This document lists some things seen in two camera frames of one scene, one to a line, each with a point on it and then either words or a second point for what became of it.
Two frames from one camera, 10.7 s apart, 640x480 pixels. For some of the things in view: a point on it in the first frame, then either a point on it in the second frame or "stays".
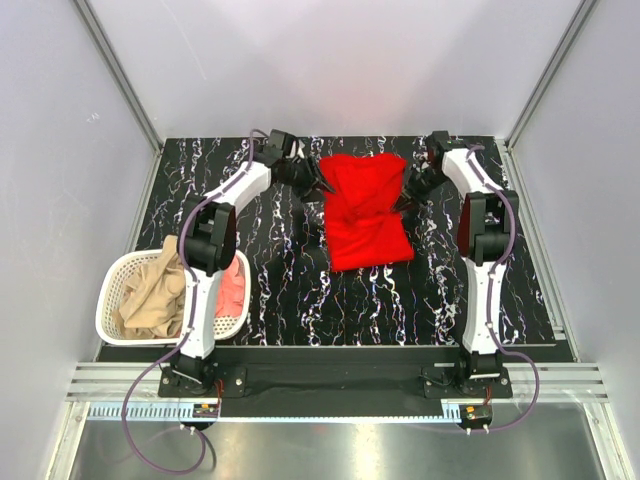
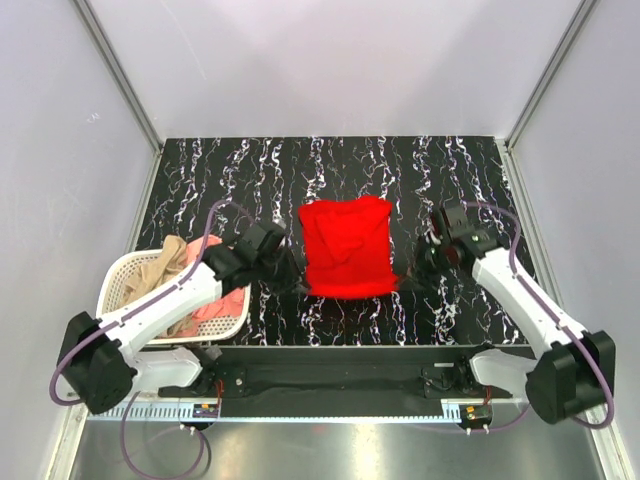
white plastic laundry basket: [114, 278] stays
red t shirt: [363, 227] to [347, 246]
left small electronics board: [205, 410] stays
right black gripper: [416, 181] to [429, 259]
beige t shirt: [153, 305] stays
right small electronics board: [477, 413] stays
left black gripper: [305, 175] to [279, 266]
